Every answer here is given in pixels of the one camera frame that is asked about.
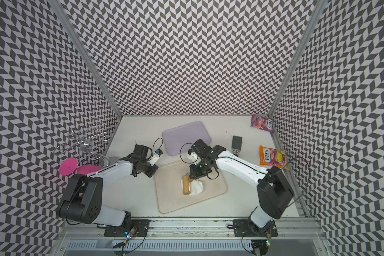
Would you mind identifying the wooden dough roller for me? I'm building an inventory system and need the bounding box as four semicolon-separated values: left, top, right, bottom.
182;175;194;195

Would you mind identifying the pink plastic wine glass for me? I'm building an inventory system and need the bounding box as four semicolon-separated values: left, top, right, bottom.
59;158;102;176

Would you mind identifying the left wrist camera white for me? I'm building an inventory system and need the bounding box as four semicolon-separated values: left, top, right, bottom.
148;149;163;166

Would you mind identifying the black handled metal scraper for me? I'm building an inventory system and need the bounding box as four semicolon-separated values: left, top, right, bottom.
231;135;243;157

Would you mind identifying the metal wire glass rack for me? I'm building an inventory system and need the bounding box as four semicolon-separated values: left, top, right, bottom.
52;123;112;161

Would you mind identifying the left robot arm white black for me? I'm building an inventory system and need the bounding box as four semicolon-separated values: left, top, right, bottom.
56;144;163;228

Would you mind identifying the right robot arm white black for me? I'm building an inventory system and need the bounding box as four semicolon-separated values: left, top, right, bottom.
187;139;294;229

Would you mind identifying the orange yellow snack bag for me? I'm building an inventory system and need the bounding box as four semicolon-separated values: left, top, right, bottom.
259;146;289;169

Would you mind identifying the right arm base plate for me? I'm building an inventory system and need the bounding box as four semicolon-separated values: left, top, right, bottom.
227;219;278;237

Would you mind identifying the purple plastic tray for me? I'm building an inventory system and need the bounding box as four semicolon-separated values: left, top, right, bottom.
162;121;211;156

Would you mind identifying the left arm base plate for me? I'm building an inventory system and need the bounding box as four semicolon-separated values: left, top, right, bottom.
104;219;151;237

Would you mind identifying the beige plastic tray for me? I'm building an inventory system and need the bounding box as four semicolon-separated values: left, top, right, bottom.
153;161;228;214

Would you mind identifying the white dough ball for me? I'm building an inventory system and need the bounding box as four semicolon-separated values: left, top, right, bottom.
180;180;203;196

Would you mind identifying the pink snack bag far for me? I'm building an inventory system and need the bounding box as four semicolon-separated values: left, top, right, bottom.
251;114;274;133

